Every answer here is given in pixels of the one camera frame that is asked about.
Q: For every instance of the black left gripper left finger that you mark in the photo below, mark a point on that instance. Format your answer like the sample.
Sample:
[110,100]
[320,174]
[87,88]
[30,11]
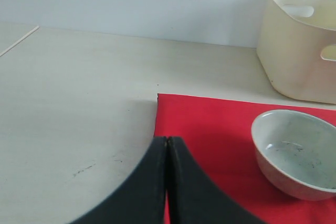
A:
[141,197]

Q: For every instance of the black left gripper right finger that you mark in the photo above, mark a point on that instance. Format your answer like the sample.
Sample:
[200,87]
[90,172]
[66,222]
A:
[192,197]

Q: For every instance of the pale green ceramic bowl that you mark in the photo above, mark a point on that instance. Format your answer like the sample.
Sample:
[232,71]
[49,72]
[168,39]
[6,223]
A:
[295,151]

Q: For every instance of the red table cloth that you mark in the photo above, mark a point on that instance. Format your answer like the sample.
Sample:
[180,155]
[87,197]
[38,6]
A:
[217,133]

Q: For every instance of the cream plastic bin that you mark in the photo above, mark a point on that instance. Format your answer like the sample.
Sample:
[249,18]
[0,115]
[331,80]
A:
[292,37]

